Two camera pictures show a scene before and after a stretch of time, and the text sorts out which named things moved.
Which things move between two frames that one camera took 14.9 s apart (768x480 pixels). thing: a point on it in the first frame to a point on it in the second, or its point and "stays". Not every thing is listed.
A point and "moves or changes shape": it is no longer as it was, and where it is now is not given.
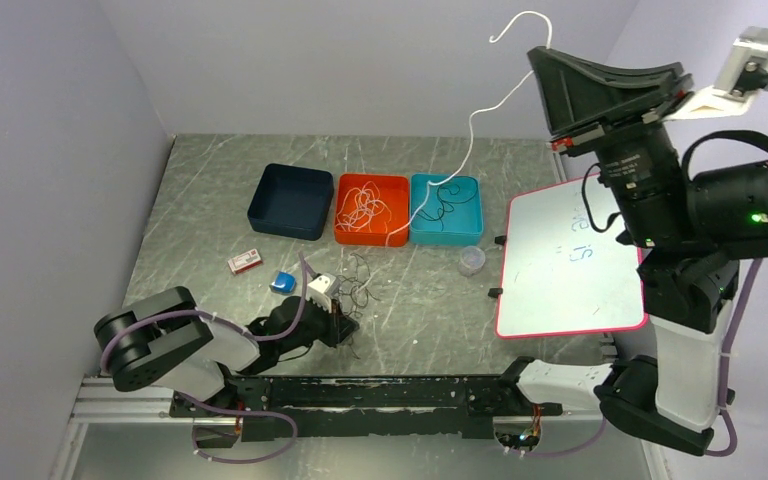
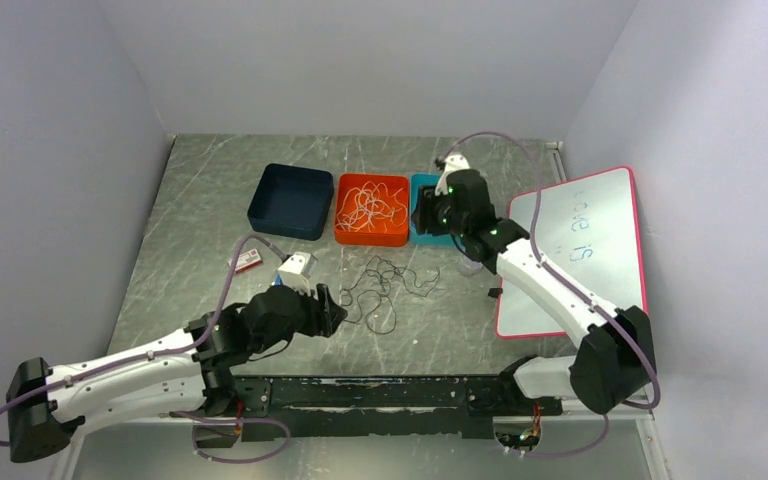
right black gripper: [576, 94] to [426, 205]
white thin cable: [355, 212] stays
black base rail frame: [363, 408] stays
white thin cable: [477, 110] moves or changes shape
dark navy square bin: [291, 201] stays
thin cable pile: [353, 292] to [377, 279]
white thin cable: [368, 209] moves or changes shape
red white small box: [245, 261] stays
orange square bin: [372, 210] stays
